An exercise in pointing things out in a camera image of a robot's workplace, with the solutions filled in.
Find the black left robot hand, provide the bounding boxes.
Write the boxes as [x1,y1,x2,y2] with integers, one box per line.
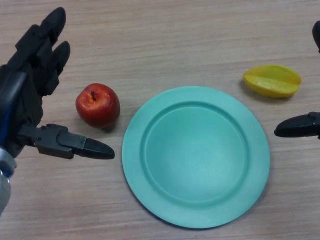
[0,6,116,161]

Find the red apple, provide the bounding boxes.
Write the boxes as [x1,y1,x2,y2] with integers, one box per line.
[75,82,121,130]

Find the yellow starfruit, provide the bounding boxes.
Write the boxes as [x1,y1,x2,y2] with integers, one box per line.
[242,64,303,99]

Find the green round plate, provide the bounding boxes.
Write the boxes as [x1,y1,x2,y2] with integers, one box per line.
[121,85,272,230]

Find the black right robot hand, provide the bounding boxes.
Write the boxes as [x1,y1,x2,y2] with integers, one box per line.
[273,20,320,138]

